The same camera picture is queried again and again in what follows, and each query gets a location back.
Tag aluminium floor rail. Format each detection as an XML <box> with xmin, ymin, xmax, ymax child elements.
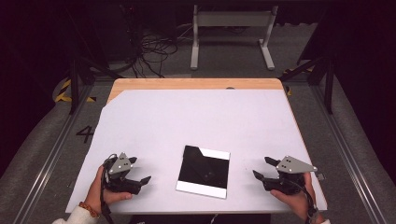
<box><xmin>11</xmin><ymin>83</ymin><xmax>95</xmax><ymax>224</ymax></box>
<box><xmin>310</xmin><ymin>83</ymin><xmax>388</xmax><ymax>224</ymax></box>

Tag bundle of black cables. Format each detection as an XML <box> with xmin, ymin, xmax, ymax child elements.
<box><xmin>123</xmin><ymin>26</ymin><xmax>194</xmax><ymax>79</ymax></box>

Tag tablet with black cover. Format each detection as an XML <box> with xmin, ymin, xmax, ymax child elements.
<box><xmin>176</xmin><ymin>145</ymin><xmax>232</xmax><ymax>200</ymax></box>

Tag right hand-held gripper cable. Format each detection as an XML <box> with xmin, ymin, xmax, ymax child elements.
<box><xmin>291</xmin><ymin>179</ymin><xmax>320</xmax><ymax>224</ymax></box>

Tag black metal stand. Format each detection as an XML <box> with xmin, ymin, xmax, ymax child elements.
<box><xmin>65</xmin><ymin>6</ymin><xmax>124</xmax><ymax>116</ymax></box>
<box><xmin>277</xmin><ymin>52</ymin><xmax>338</xmax><ymax>116</ymax></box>

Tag person's dark trousers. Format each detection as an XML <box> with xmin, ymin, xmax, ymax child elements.
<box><xmin>128</xmin><ymin>213</ymin><xmax>272</xmax><ymax>224</ymax></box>

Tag person's left hand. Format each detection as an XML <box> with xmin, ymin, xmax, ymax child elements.
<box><xmin>84</xmin><ymin>164</ymin><xmax>134</xmax><ymax>216</ymax></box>

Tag orange bead bracelet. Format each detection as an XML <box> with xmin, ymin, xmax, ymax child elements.
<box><xmin>78</xmin><ymin>201</ymin><xmax>101</xmax><ymax>219</ymax></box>

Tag wooden table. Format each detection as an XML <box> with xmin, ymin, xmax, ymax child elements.
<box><xmin>106</xmin><ymin>77</ymin><xmax>313</xmax><ymax>157</ymax></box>

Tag white metal desk frame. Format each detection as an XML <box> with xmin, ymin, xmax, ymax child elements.
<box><xmin>190</xmin><ymin>4</ymin><xmax>279</xmax><ymax>72</ymax></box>

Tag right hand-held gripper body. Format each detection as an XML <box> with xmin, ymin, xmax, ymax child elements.
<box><xmin>262</xmin><ymin>155</ymin><xmax>318</xmax><ymax>196</ymax></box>

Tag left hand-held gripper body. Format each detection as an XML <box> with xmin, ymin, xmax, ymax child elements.
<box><xmin>102</xmin><ymin>151</ymin><xmax>143</xmax><ymax>196</ymax></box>

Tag left hand-held gripper cable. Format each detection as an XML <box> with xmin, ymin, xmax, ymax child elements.
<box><xmin>99</xmin><ymin>154</ymin><xmax>118</xmax><ymax>224</ymax></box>

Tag yellow and black floor tape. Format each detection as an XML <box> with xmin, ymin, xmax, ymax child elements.
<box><xmin>54</xmin><ymin>77</ymin><xmax>97</xmax><ymax>104</ymax></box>

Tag hand-held gripper cable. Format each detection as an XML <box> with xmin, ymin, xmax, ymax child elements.
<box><xmin>291</xmin><ymin>179</ymin><xmax>320</xmax><ymax>224</ymax></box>
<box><xmin>99</xmin><ymin>154</ymin><xmax>118</xmax><ymax>224</ymax></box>

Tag person's right hand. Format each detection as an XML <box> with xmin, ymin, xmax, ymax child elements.
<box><xmin>270</xmin><ymin>172</ymin><xmax>319</xmax><ymax>222</ymax></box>

